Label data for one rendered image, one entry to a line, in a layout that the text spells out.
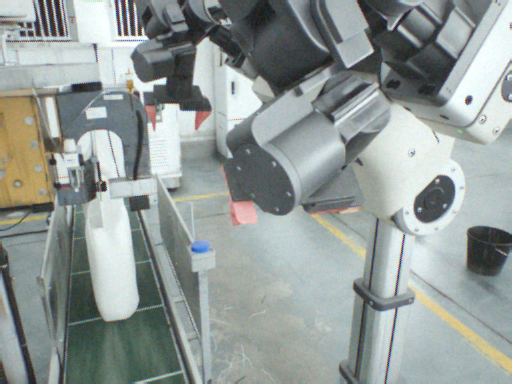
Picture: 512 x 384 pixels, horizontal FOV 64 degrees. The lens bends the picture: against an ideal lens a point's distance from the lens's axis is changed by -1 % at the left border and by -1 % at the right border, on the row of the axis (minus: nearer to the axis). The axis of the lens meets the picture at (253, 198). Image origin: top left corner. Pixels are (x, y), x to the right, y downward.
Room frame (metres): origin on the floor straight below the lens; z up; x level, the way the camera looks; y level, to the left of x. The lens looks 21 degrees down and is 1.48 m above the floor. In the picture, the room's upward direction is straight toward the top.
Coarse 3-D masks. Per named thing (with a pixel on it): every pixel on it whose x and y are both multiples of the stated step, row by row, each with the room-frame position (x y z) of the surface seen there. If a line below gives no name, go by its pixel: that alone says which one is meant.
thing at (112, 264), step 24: (96, 168) 1.53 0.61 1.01; (96, 216) 1.50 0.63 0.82; (120, 216) 1.51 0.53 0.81; (96, 240) 1.39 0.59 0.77; (120, 240) 1.42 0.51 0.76; (96, 264) 1.39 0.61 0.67; (120, 264) 1.41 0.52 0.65; (96, 288) 1.40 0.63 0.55; (120, 288) 1.40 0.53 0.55; (120, 312) 1.40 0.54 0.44
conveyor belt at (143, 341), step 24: (144, 240) 2.16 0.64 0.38; (72, 264) 1.88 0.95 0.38; (144, 264) 1.88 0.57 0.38; (72, 288) 1.66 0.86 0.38; (144, 288) 1.66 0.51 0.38; (72, 312) 1.47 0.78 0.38; (96, 312) 1.47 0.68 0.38; (144, 312) 1.48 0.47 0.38; (72, 336) 1.32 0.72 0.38; (96, 336) 1.32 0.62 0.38; (120, 336) 1.32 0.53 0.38; (144, 336) 1.32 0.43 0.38; (168, 336) 1.32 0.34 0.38; (72, 360) 1.19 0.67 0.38; (96, 360) 1.19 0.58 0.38; (120, 360) 1.19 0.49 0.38; (144, 360) 1.19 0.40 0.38; (168, 360) 1.19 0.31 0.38
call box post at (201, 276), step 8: (200, 272) 1.18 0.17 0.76; (200, 280) 1.18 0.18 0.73; (200, 288) 1.18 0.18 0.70; (200, 296) 1.18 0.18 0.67; (200, 304) 1.18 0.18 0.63; (200, 312) 1.18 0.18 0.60; (208, 312) 1.19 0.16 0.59; (200, 320) 1.19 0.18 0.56; (208, 320) 1.19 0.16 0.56; (200, 328) 1.19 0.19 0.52; (208, 328) 1.19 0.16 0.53; (200, 336) 1.20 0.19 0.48; (208, 336) 1.19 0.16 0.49; (208, 344) 1.19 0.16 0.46; (208, 352) 1.19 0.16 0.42; (208, 360) 1.18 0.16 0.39; (208, 368) 1.18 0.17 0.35; (208, 376) 1.18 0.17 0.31
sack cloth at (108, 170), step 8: (96, 136) 2.30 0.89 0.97; (96, 144) 2.08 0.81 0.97; (88, 152) 2.31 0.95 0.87; (104, 152) 2.30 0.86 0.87; (104, 160) 2.08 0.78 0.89; (112, 160) 2.32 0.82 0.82; (104, 168) 2.06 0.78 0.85; (112, 168) 2.16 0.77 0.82; (104, 176) 2.07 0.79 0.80; (112, 176) 2.10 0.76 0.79; (96, 192) 2.06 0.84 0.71; (104, 192) 2.08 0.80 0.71
